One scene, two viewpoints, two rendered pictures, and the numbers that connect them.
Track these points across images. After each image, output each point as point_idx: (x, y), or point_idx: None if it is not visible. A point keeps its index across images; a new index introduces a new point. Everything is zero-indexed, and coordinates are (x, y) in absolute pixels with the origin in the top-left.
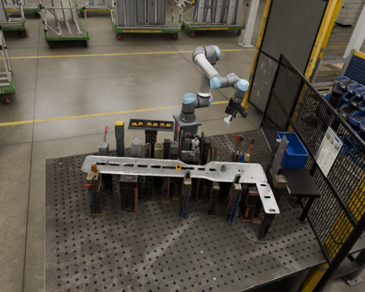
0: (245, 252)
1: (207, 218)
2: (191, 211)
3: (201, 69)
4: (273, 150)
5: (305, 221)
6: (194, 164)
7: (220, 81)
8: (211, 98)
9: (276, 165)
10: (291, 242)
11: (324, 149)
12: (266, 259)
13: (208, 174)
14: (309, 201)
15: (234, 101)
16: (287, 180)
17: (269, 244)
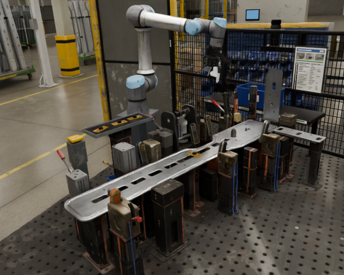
0: (322, 202)
1: (253, 199)
2: None
3: (159, 23)
4: (251, 101)
5: None
6: None
7: (200, 23)
8: (155, 75)
9: (273, 107)
10: (332, 173)
11: (301, 71)
12: (341, 195)
13: (230, 144)
14: (314, 128)
15: (217, 45)
16: None
17: (324, 185)
